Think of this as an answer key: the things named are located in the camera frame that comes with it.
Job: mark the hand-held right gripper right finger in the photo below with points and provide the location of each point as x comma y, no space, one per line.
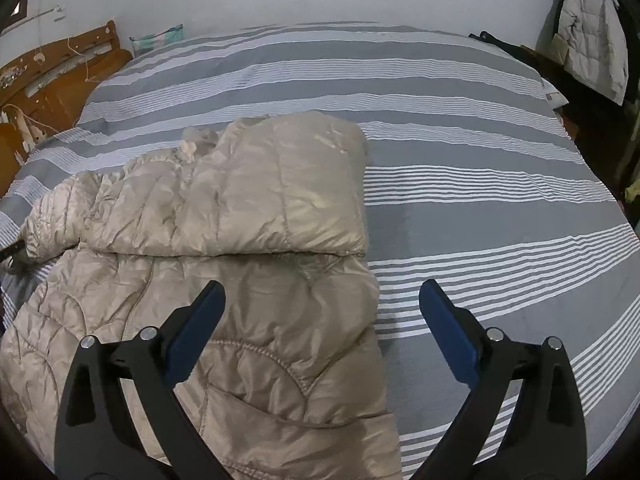
447,330

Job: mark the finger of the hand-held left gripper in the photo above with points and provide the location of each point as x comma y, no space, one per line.
12,251

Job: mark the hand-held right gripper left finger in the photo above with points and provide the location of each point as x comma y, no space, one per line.
197,327

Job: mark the beige quilted puffer jacket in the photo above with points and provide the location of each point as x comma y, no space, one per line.
280,200

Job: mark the grey white striped bed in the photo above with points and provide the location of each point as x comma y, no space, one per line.
450,185

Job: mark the wooden headboard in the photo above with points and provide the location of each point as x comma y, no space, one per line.
60,80

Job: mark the yellow green cloth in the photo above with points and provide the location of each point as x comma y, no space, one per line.
633,192

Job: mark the dark wooden wardrobe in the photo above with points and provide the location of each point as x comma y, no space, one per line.
595,130

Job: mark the teal plaid pillow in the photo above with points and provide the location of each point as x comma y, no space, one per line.
156,39

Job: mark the dark cloth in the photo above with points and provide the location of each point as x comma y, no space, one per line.
492,42

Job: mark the white hanging puffer coat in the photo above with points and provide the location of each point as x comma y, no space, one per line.
592,40

